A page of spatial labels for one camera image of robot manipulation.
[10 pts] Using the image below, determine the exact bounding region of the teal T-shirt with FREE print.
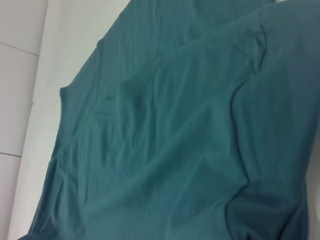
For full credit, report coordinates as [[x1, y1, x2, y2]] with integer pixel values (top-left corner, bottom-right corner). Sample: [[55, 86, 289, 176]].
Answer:
[[17, 0, 320, 240]]

